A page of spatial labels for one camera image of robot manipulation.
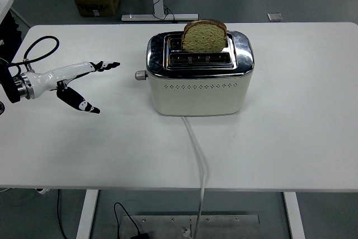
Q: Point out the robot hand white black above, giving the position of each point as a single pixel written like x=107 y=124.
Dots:
x=64 y=72

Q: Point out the brown bread slice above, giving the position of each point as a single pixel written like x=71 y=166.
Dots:
x=204 y=39

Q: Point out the brown cardboard box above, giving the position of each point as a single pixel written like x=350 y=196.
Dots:
x=96 y=4

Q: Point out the black power adapter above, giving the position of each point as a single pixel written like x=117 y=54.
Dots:
x=140 y=236

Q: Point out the grey floor outlet plate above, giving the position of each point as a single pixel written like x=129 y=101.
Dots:
x=275 y=17

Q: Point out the white table leg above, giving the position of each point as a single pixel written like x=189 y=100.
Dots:
x=294 y=216
x=86 y=213

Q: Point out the cream and chrome toaster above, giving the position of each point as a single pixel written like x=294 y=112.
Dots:
x=195 y=96

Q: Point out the dark equipment beside table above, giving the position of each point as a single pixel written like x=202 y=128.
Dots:
x=9 y=37

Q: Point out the grey metal plate with screws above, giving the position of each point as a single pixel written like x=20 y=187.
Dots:
x=229 y=226

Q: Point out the white side table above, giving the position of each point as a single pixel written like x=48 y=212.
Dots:
x=5 y=6

